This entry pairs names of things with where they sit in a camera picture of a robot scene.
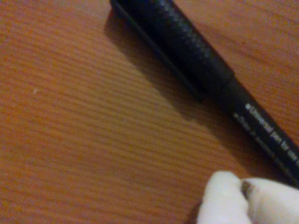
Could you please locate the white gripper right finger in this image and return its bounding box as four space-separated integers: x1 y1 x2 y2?
242 177 299 224

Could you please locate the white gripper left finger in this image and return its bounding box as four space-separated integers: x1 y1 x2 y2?
198 171 252 224

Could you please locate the black pen with red end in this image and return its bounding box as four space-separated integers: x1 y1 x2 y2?
109 0 299 189

